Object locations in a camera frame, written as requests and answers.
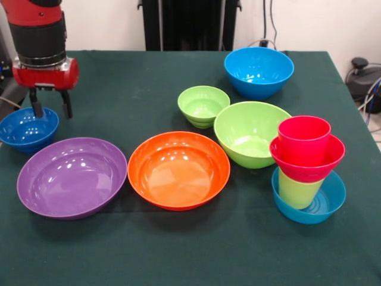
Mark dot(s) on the green cup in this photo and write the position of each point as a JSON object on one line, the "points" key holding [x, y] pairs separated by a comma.
{"points": [[297, 193]]}

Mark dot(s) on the orange bowl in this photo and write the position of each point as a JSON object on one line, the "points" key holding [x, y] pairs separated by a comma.
{"points": [[178, 178]]}

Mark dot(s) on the black pedestal leg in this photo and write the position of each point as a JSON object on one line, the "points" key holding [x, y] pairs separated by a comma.
{"points": [[12, 92], [366, 77]]}

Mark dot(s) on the large blue bowl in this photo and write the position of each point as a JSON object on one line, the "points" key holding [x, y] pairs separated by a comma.
{"points": [[259, 74]]}

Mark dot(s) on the dark green tablecloth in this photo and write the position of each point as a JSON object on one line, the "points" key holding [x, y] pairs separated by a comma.
{"points": [[190, 253]]}

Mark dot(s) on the pink bowl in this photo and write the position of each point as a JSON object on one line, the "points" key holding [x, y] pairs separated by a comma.
{"points": [[306, 172]]}

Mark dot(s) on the pink cup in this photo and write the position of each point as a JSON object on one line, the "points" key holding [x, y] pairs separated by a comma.
{"points": [[303, 146]]}

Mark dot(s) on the large green bowl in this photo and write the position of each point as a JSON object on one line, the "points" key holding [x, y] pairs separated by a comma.
{"points": [[244, 140]]}

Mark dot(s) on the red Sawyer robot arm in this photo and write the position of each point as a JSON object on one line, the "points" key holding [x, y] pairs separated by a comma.
{"points": [[35, 29]]}

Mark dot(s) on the small dark blue bowl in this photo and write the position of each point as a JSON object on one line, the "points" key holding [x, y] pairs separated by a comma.
{"points": [[26, 134]]}

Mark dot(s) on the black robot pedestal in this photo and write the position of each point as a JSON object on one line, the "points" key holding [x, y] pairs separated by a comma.
{"points": [[190, 26]]}

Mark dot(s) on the purple bowl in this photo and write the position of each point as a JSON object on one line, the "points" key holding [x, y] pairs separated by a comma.
{"points": [[71, 184]]}

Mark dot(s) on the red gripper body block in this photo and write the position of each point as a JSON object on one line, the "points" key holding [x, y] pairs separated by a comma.
{"points": [[44, 78]]}

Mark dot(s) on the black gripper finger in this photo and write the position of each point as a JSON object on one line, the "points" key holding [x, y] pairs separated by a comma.
{"points": [[37, 104], [67, 104]]}

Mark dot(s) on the black equipment case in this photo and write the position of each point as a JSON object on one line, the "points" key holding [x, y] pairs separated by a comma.
{"points": [[4, 59]]}

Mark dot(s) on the light blue ribbed bowl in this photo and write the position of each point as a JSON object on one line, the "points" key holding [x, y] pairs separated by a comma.
{"points": [[330, 205]]}

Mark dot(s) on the small green bowl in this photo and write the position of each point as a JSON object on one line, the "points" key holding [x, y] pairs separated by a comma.
{"points": [[202, 105]]}

